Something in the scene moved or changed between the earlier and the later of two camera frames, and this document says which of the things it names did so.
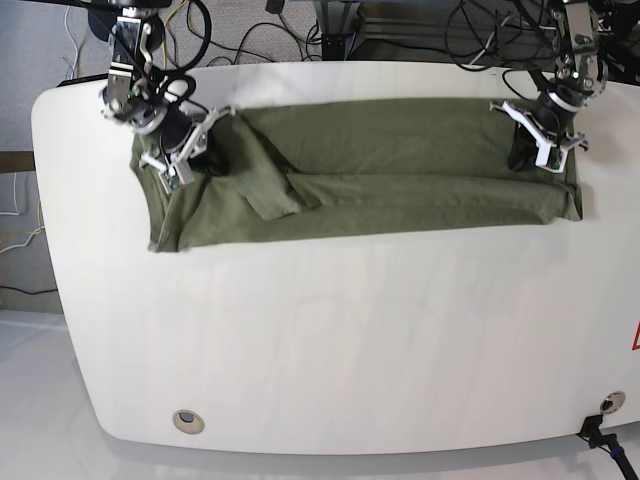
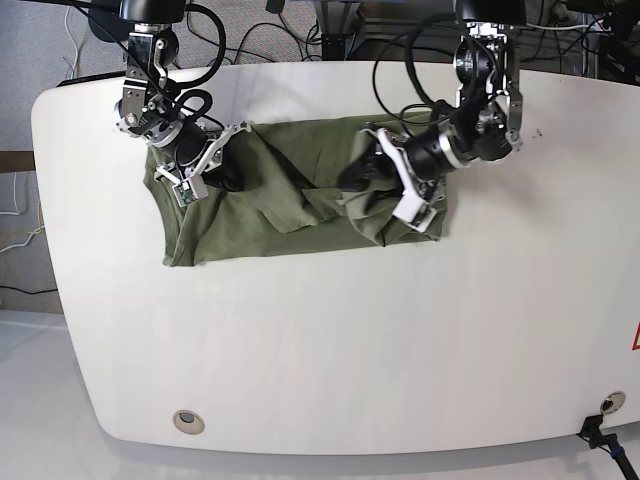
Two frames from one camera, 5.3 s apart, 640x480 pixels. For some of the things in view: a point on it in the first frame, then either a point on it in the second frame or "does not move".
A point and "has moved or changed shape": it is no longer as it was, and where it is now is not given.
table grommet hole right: [612, 402] does not move
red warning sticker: [636, 341] does not move
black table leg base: [334, 46] does not move
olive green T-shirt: [298, 171] has moved or changed shape
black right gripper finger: [523, 149] to [372, 172]
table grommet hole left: [188, 421] does not move
